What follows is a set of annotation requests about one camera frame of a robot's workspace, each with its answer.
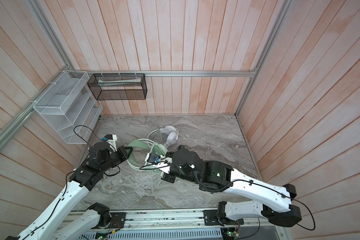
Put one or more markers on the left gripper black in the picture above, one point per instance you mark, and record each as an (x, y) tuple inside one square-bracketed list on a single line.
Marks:
[(122, 150)]

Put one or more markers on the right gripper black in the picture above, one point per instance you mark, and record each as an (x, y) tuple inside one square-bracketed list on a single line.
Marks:
[(170, 177)]

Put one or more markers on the white headphones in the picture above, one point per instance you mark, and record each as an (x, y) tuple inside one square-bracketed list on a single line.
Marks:
[(168, 135)]

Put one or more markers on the green headphones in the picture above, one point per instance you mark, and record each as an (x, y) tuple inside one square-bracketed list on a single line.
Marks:
[(142, 148)]

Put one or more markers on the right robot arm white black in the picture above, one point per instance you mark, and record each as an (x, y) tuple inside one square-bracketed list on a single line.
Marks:
[(266, 201)]

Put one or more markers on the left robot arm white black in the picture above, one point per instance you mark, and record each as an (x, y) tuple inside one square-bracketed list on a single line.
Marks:
[(82, 180)]

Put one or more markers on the black mesh basket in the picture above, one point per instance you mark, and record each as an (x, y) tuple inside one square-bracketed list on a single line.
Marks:
[(119, 86)]

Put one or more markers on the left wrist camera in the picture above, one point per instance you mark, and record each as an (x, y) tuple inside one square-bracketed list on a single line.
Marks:
[(111, 140)]

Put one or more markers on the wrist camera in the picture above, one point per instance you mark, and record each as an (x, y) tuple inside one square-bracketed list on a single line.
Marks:
[(111, 140), (157, 162)]

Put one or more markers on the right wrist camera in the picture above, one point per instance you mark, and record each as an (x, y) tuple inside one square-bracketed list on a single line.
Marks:
[(157, 162)]

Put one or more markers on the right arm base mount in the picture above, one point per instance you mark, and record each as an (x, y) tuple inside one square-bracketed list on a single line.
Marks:
[(217, 217)]

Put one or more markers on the white wire mesh shelf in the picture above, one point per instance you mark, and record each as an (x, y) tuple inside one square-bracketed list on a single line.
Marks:
[(70, 111)]

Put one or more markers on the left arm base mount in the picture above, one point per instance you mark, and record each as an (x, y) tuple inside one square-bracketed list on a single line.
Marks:
[(108, 219)]

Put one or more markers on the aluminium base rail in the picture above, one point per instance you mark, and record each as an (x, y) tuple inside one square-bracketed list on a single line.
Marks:
[(166, 224)]

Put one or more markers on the aluminium frame bar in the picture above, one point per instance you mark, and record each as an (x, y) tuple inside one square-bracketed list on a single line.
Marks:
[(177, 73)]

